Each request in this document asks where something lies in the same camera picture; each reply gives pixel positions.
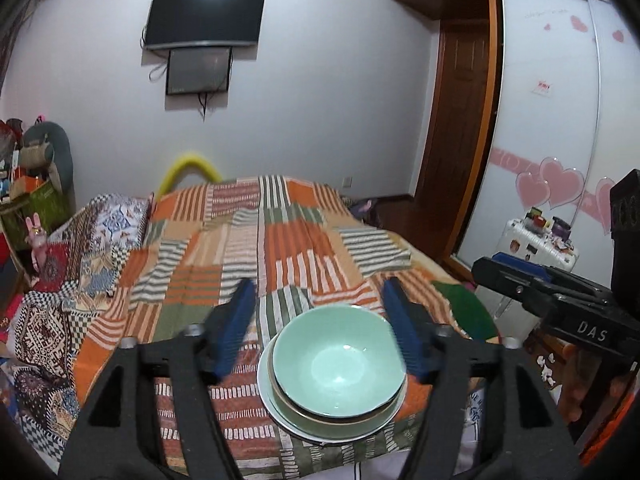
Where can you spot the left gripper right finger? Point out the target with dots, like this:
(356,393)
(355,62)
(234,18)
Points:
(522,435)

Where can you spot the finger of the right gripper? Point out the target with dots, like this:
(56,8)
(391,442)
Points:
(515,278)

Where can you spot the mint green bowl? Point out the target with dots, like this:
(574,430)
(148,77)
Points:
(338,324)

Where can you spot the white bowl black spots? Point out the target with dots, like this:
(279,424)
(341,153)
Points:
(312,428)

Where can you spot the right hand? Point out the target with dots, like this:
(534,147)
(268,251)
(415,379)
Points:
(580,368)

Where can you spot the white suitcase with stickers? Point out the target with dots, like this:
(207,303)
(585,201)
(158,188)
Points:
(535,239)

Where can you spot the brown wooden door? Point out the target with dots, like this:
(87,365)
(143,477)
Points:
(452,135)

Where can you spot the white sliding wardrobe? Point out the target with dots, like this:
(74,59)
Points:
(567,126)

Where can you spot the patterned mosaic blanket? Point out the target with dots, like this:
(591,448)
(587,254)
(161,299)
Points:
(67,325)

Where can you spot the pink bunny toy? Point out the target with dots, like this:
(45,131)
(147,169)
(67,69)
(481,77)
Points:
(37,238)

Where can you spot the green box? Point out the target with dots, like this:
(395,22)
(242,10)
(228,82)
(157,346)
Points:
(52,207)

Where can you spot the grey plush toy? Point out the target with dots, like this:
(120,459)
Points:
(45,147)

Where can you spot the small wall monitor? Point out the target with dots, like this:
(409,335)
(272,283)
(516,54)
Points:
(201,70)

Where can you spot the wall television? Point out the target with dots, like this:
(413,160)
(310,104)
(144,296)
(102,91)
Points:
(174,24)

